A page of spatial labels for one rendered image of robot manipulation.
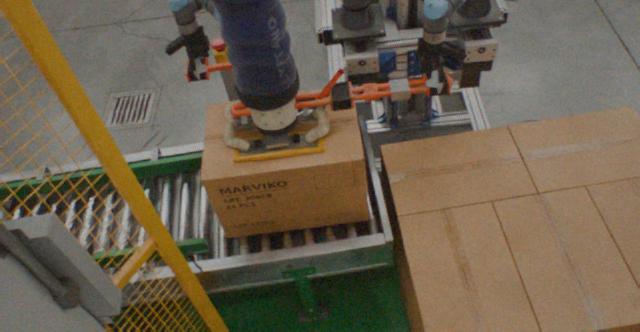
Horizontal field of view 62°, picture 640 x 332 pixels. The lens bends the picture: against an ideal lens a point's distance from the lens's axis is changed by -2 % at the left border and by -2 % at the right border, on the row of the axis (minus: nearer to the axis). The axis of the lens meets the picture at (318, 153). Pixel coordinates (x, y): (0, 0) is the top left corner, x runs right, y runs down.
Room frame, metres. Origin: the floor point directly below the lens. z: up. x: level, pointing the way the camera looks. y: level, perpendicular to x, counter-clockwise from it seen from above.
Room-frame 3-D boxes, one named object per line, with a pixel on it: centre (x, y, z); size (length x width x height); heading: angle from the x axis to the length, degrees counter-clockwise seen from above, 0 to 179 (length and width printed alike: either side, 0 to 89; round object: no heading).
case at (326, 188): (1.46, 0.13, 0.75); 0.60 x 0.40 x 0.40; 87
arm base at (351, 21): (1.94, -0.26, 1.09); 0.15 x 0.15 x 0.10
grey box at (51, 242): (0.55, 0.55, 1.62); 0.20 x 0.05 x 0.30; 89
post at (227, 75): (1.96, 0.34, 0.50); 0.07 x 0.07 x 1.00; 89
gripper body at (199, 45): (1.74, 0.39, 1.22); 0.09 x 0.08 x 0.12; 87
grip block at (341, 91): (1.45, -0.12, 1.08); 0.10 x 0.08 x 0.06; 176
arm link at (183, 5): (1.74, 0.39, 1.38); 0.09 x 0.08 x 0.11; 118
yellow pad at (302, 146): (1.37, 0.14, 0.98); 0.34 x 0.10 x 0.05; 86
